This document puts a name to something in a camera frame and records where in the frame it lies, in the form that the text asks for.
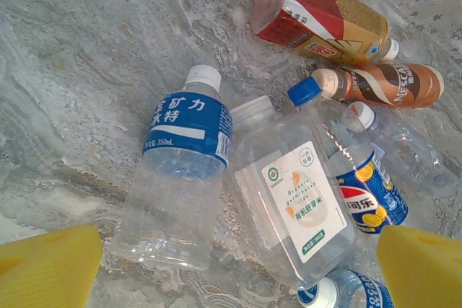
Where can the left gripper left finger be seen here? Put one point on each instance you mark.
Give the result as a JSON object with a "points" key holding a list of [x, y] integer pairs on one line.
{"points": [[47, 272]]}

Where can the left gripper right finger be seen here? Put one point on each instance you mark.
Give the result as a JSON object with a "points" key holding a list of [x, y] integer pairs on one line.
{"points": [[426, 275]]}

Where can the blue label bottle logo cap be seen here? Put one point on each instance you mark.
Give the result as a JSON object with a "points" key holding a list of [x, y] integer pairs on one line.
{"points": [[346, 291]]}

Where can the clear bottle white red cap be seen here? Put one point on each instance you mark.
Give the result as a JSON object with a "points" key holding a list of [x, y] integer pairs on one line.
{"points": [[408, 149]]}

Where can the square clear bottle white label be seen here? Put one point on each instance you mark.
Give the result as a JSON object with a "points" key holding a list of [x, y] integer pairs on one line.
{"points": [[288, 196]]}

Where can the brown Nescafe bottle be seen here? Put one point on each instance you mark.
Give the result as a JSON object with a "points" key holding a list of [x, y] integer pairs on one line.
{"points": [[397, 84]]}

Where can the blue label 350mL water bottle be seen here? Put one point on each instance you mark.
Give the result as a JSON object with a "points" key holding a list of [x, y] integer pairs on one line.
{"points": [[184, 131]]}

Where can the red and gold label bottle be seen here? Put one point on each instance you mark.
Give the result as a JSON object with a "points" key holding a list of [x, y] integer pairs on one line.
{"points": [[325, 16]]}

